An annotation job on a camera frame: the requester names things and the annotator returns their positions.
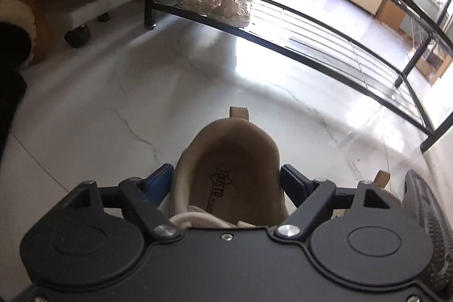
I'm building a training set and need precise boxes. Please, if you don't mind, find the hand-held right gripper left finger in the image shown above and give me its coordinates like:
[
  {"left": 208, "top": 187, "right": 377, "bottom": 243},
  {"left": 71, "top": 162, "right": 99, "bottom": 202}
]
[{"left": 73, "top": 163, "right": 179, "bottom": 241}]

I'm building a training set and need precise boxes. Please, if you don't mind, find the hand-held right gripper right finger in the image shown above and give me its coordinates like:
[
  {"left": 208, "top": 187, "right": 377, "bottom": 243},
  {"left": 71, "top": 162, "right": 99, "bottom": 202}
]
[{"left": 275, "top": 164, "right": 383, "bottom": 238}]

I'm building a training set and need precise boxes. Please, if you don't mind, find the black metal shoe rack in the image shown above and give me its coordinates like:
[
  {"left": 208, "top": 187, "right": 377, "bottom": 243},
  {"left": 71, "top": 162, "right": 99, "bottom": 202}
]
[{"left": 144, "top": 0, "right": 453, "bottom": 151}]

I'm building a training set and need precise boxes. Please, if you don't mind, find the tan sneaker with grey sole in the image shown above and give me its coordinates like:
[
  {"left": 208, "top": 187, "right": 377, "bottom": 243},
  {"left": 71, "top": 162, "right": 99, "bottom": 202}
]
[{"left": 331, "top": 169, "right": 453, "bottom": 285}]

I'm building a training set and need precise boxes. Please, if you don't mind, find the dark cloth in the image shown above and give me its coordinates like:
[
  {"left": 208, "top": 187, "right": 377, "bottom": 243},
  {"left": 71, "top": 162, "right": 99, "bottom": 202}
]
[{"left": 0, "top": 70, "right": 28, "bottom": 161}]

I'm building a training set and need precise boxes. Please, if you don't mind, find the white wheeled cart base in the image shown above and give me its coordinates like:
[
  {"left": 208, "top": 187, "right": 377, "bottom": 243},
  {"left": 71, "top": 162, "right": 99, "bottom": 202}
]
[{"left": 64, "top": 0, "right": 204, "bottom": 48}]

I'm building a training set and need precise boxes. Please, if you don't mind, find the brown fleece-lined boot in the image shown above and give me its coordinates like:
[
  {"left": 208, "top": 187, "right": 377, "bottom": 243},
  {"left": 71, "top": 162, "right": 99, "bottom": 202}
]
[{"left": 0, "top": 0, "right": 51, "bottom": 71}]

